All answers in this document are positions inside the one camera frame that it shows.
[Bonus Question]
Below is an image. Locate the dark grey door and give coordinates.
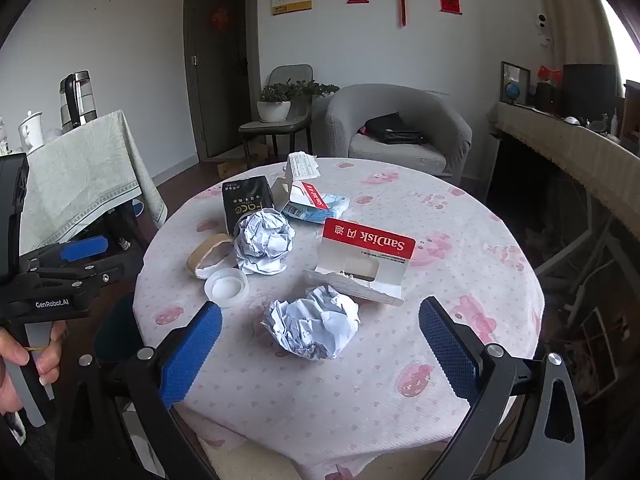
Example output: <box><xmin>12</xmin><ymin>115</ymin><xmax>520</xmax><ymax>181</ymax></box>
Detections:
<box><xmin>183</xmin><ymin>0</ymin><xmax>261</xmax><ymax>163</ymax></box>

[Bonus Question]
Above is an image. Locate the grey chair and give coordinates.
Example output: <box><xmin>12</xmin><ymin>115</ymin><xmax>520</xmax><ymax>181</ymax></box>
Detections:
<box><xmin>238</xmin><ymin>64</ymin><xmax>315</xmax><ymax>166</ymax></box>

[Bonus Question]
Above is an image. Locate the white paper slip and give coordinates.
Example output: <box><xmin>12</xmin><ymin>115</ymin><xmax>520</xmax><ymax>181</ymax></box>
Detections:
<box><xmin>286</xmin><ymin>151</ymin><xmax>322</xmax><ymax>181</ymax></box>

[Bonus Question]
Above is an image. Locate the white plastic lid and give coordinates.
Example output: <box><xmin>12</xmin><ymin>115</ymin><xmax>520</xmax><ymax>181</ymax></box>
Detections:
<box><xmin>203</xmin><ymin>267</ymin><xmax>250</xmax><ymax>309</ymax></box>

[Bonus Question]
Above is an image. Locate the brown tape roll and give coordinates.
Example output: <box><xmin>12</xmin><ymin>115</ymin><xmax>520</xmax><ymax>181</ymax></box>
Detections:
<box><xmin>186</xmin><ymin>234</ymin><xmax>236</xmax><ymax>281</ymax></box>

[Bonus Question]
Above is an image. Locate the small red white box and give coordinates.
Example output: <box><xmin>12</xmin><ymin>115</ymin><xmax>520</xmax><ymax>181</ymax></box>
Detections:
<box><xmin>270</xmin><ymin>162</ymin><xmax>331</xmax><ymax>216</ymax></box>

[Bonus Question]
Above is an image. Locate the potted plant in white pot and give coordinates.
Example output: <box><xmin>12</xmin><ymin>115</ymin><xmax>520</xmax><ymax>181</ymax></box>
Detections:
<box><xmin>256</xmin><ymin>80</ymin><xmax>341</xmax><ymax>123</ymax></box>

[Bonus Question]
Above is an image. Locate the white metal rack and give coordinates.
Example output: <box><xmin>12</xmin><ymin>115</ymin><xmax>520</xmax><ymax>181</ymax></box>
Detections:
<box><xmin>535</xmin><ymin>200</ymin><xmax>631</xmax><ymax>403</ymax></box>

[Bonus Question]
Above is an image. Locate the black bag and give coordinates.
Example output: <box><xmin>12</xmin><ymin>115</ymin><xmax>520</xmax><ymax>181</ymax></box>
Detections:
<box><xmin>364</xmin><ymin>112</ymin><xmax>428</xmax><ymax>146</ymax></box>

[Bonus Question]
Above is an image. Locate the pale green tablecloth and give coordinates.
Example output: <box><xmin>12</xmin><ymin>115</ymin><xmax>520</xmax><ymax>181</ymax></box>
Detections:
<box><xmin>20</xmin><ymin>110</ymin><xmax>168</xmax><ymax>258</ymax></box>

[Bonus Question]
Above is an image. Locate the white paper ball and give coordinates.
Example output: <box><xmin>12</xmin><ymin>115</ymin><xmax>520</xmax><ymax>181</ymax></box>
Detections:
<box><xmin>261</xmin><ymin>284</ymin><xmax>361</xmax><ymax>361</ymax></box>
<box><xmin>234</xmin><ymin>208</ymin><xmax>297</xmax><ymax>277</ymax></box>

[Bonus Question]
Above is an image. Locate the red white card packaging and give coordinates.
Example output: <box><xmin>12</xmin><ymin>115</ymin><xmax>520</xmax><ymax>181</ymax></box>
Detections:
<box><xmin>301</xmin><ymin>217</ymin><xmax>417</xmax><ymax>307</ymax></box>

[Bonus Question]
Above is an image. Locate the cardboard box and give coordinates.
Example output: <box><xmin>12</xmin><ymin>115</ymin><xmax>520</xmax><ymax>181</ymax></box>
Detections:
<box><xmin>216</xmin><ymin>142</ymin><xmax>273</xmax><ymax>178</ymax></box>

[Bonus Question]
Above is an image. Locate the pink printed tablecloth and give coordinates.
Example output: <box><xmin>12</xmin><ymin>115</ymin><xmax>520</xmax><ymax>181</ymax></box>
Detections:
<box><xmin>132</xmin><ymin>157</ymin><xmax>546</xmax><ymax>480</ymax></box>

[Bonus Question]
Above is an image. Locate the wooden shelf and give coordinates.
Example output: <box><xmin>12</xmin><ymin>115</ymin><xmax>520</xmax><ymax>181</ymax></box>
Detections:
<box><xmin>620</xmin><ymin>80</ymin><xmax>640</xmax><ymax>156</ymax></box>

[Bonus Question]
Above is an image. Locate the picture frame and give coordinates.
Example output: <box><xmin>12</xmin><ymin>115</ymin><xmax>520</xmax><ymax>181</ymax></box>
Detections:
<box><xmin>500</xmin><ymin>61</ymin><xmax>532</xmax><ymax>107</ymax></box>

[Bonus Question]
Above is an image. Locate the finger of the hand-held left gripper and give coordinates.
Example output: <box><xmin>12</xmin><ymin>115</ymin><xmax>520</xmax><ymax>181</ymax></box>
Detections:
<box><xmin>30</xmin><ymin>260</ymin><xmax>126</xmax><ymax>306</ymax></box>
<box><xmin>20</xmin><ymin>235</ymin><xmax>110</xmax><ymax>276</ymax></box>

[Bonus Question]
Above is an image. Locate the white lidded cup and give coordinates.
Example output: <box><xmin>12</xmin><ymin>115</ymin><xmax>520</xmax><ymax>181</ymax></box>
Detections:
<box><xmin>18</xmin><ymin>110</ymin><xmax>45</xmax><ymax>155</ymax></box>

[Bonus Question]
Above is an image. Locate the glass electric kettle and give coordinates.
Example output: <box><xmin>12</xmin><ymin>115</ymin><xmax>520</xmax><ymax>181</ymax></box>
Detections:
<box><xmin>59</xmin><ymin>71</ymin><xmax>98</xmax><ymax>135</ymax></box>

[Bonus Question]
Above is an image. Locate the red door decoration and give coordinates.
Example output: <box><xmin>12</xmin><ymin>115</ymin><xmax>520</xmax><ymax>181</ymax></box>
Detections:
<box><xmin>210</xmin><ymin>6</ymin><xmax>232</xmax><ymax>36</ymax></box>

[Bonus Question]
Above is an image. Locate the blue white packet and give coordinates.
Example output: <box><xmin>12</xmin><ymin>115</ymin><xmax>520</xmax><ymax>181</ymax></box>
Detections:
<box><xmin>281</xmin><ymin>194</ymin><xmax>352</xmax><ymax>225</ymax></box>

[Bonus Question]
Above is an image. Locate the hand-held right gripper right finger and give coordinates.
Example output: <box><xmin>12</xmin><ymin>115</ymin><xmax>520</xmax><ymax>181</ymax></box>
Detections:
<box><xmin>418</xmin><ymin>296</ymin><xmax>586</xmax><ymax>480</ymax></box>

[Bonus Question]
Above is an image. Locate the black foil packet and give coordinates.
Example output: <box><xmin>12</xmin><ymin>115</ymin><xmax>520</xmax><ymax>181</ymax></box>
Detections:
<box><xmin>221</xmin><ymin>175</ymin><xmax>275</xmax><ymax>237</ymax></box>

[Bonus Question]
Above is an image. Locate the person's left hand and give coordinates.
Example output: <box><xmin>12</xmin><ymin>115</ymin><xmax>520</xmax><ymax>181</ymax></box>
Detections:
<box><xmin>0</xmin><ymin>320</ymin><xmax>68</xmax><ymax>416</ymax></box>

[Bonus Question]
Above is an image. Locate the grey armchair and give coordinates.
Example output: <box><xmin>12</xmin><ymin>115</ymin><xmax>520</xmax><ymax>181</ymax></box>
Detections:
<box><xmin>324</xmin><ymin>84</ymin><xmax>473</xmax><ymax>187</ymax></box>

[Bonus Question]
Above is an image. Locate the black monitor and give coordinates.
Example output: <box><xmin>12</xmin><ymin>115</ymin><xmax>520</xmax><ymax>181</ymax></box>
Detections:
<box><xmin>562</xmin><ymin>63</ymin><xmax>618</xmax><ymax>133</ymax></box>

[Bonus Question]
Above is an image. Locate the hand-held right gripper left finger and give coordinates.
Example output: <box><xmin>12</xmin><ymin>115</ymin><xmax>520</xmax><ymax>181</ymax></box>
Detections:
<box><xmin>55</xmin><ymin>301</ymin><xmax>224</xmax><ymax>480</ymax></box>

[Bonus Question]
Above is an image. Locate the beige curtain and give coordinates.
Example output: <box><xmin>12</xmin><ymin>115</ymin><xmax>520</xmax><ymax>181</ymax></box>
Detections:
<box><xmin>530</xmin><ymin>0</ymin><xmax>621</xmax><ymax>68</ymax></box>

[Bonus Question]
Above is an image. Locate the beige lace cloth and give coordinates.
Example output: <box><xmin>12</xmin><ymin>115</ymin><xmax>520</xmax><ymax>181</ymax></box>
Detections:
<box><xmin>495</xmin><ymin>101</ymin><xmax>640</xmax><ymax>233</ymax></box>

